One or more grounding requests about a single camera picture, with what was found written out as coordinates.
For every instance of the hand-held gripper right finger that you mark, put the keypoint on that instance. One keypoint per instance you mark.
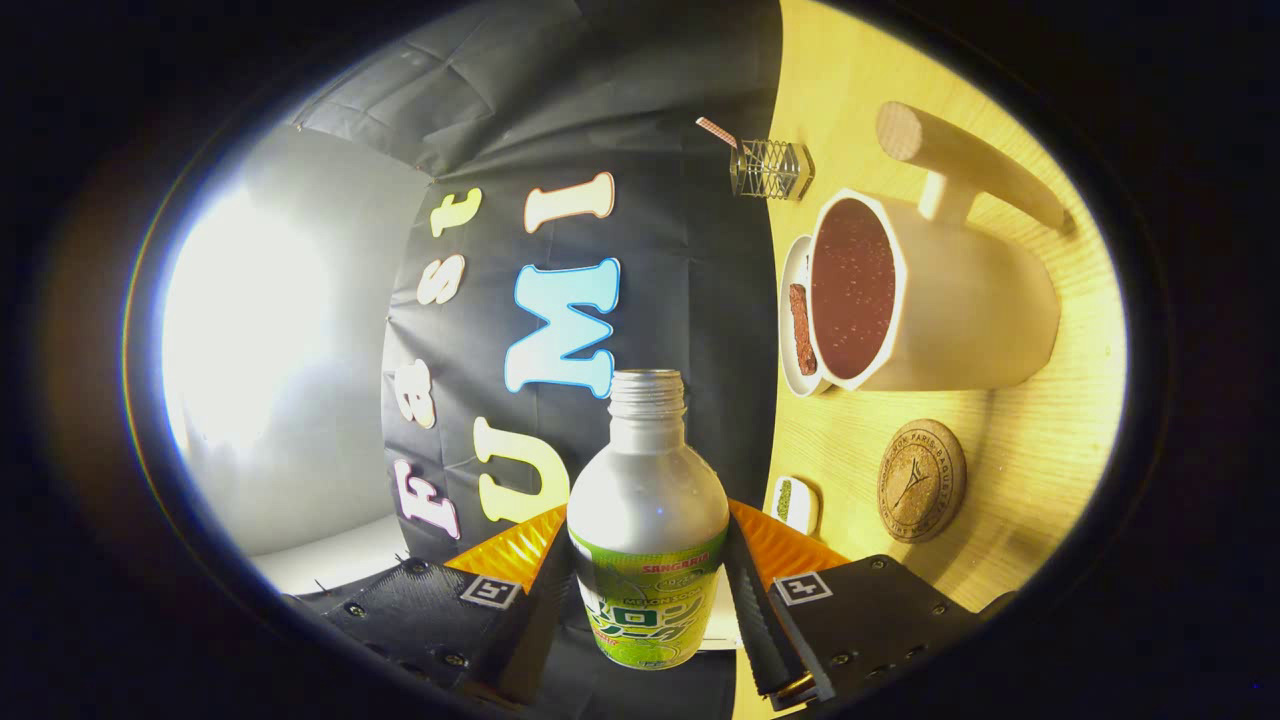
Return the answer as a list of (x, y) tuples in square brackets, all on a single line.
[(765, 630)]

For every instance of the white divided dish with beans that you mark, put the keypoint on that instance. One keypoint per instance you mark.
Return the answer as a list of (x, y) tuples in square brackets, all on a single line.
[(800, 505)]

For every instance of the striped straw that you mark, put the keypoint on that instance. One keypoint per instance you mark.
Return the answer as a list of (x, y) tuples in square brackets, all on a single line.
[(716, 130)]

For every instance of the round cork coaster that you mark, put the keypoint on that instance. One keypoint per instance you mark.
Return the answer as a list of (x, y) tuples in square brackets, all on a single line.
[(922, 482)]

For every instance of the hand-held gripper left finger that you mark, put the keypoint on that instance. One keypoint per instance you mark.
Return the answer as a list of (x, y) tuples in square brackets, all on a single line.
[(535, 630)]

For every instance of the wooden table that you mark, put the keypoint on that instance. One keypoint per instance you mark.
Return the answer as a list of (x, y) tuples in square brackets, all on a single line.
[(1040, 450)]

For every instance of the black backdrop cloth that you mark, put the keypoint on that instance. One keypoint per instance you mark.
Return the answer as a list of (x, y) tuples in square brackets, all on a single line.
[(680, 260)]

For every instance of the silver bottle with green label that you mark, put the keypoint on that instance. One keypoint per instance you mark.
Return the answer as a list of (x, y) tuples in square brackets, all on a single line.
[(648, 500)]

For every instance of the white plate with brown slices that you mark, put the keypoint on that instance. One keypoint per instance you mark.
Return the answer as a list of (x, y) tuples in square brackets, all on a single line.
[(795, 360)]

